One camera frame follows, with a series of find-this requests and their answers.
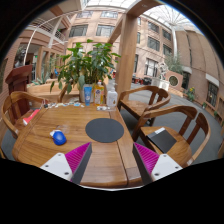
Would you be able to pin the blue tube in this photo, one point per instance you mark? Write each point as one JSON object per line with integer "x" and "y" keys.
{"x": 87, "y": 95}

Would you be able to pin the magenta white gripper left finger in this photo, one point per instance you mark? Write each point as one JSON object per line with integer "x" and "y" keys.
{"x": 70, "y": 166}

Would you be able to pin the white pump bottle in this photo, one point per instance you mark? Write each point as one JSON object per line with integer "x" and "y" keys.
{"x": 112, "y": 97}

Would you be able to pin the wooden pillar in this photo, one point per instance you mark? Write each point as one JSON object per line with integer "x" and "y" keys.
{"x": 126, "y": 29}

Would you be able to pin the wooden armchair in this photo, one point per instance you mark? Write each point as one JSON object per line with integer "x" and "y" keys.
{"x": 15, "y": 106}
{"x": 158, "y": 98}
{"x": 189, "y": 127}

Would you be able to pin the red white object on chair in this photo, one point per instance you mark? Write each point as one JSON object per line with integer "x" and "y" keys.
{"x": 28, "y": 119}

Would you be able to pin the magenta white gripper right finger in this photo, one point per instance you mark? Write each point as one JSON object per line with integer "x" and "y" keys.
{"x": 153, "y": 166}

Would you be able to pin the round dark grey mouse pad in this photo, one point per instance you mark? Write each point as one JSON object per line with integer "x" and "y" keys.
{"x": 104, "y": 130}

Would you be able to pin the wooden armchair near right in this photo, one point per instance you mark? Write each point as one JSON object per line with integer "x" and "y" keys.
{"x": 189, "y": 127}

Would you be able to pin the wooden armchair far right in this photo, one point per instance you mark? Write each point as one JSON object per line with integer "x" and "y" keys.
{"x": 158, "y": 98}

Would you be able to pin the white statue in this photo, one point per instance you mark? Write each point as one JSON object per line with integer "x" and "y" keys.
{"x": 162, "y": 68}

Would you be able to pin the black notebook on chair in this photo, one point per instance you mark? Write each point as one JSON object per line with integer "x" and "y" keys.
{"x": 162, "y": 139}

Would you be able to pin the green potted plant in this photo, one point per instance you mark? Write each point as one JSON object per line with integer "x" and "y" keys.
{"x": 81, "y": 67}

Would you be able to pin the yellow liquid bottle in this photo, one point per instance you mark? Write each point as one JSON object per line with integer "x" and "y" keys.
{"x": 99, "y": 93}

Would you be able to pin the wooden armchair left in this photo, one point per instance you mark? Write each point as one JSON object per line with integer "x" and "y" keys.
{"x": 15, "y": 106}

